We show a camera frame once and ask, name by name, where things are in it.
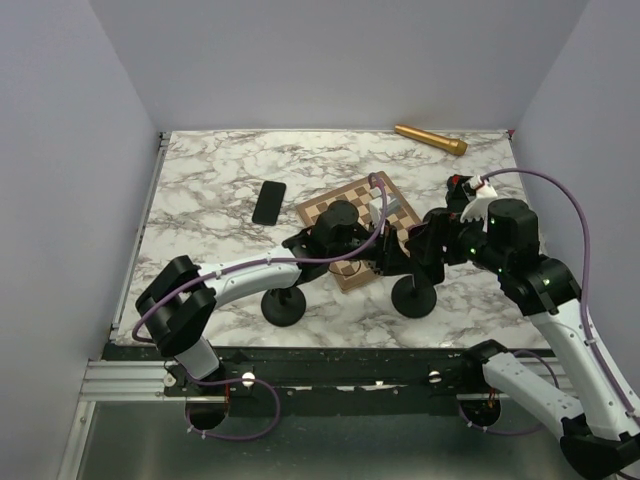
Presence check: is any aluminium rail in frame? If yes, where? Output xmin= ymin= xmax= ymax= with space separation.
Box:
xmin=74 ymin=355 xmax=612 ymax=419

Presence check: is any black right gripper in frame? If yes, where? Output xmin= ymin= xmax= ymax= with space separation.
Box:
xmin=404 ymin=207 xmax=510 ymax=274

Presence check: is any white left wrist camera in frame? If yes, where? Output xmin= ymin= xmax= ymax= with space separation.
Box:
xmin=368 ymin=187 xmax=401 ymax=228

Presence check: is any red black knob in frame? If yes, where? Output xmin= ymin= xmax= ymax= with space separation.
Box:
xmin=447 ymin=175 xmax=460 ymax=191

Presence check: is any black mounting base plate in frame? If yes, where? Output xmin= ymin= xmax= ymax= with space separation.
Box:
xmin=101 ymin=344 xmax=491 ymax=392

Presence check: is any gold microphone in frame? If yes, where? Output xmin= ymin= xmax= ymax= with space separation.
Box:
xmin=394 ymin=124 xmax=468 ymax=156

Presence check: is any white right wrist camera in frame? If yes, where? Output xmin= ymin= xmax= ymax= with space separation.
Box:
xmin=460 ymin=175 xmax=498 ymax=223

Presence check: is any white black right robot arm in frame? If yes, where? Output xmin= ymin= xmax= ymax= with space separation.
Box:
xmin=406 ymin=199 xmax=639 ymax=479

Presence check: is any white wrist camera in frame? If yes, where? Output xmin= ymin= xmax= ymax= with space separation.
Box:
xmin=460 ymin=175 xmax=498 ymax=223
xmin=368 ymin=187 xmax=401 ymax=228

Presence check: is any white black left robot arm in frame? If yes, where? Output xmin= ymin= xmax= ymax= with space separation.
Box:
xmin=135 ymin=195 xmax=409 ymax=395

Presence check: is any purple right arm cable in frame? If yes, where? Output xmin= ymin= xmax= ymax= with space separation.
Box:
xmin=474 ymin=168 xmax=640 ymax=479

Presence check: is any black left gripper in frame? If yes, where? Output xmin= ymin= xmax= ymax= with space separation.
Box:
xmin=327 ymin=218 xmax=417 ymax=276

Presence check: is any wooden chessboard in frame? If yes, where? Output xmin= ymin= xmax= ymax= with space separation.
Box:
xmin=296 ymin=171 xmax=421 ymax=293

